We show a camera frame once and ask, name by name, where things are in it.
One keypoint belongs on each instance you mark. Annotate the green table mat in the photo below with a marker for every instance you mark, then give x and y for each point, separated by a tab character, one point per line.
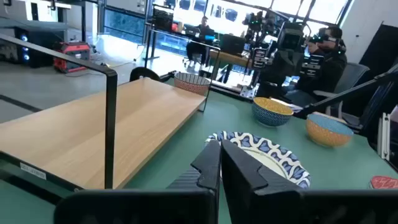
233	118

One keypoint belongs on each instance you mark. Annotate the wooden desk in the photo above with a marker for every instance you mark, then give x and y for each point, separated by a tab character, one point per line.
230	57

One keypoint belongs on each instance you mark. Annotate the black metal rig frame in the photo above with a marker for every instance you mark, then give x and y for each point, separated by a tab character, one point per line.
342	95

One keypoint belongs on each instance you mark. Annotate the bowl with radial striped interior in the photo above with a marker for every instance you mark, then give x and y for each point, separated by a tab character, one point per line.
191	88

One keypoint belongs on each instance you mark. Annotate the red toolbox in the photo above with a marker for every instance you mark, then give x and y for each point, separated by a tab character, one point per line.
73	56

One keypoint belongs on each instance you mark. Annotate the grey office chair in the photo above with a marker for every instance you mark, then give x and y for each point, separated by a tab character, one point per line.
351	77

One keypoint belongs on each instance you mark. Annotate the black rounded object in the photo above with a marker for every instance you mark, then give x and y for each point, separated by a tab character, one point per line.
144	74

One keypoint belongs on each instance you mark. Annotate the black computer tower blue lights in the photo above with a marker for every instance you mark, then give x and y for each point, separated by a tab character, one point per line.
31	46

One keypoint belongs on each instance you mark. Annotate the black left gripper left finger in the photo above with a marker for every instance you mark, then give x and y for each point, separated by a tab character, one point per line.
205	174

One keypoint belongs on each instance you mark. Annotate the black partition panel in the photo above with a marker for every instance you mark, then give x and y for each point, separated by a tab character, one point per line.
379	49

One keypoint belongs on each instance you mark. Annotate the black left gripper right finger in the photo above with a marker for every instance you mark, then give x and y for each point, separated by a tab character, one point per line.
242	186

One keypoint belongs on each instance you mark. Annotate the blue interior orange exterior bowl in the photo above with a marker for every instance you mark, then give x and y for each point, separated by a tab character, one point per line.
326	137

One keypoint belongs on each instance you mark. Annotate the person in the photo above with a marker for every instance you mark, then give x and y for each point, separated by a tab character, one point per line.
202	39
334	67

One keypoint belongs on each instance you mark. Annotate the black monitor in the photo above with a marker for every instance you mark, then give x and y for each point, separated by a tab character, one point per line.
232	44

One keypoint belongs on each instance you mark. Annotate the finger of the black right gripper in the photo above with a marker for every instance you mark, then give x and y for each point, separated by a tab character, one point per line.
259	58
311	66

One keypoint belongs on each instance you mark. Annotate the clear plastic bag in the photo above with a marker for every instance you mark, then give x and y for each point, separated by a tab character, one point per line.
273	146

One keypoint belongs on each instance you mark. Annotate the wooden shelf with black frame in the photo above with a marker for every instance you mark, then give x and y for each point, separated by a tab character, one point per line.
93	124

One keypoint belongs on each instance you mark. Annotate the red interior floral exterior bowl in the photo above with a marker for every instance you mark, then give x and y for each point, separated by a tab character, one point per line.
385	183

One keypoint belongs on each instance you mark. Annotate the yellow interior blue exterior bowl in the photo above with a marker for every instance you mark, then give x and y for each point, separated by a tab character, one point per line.
269	116

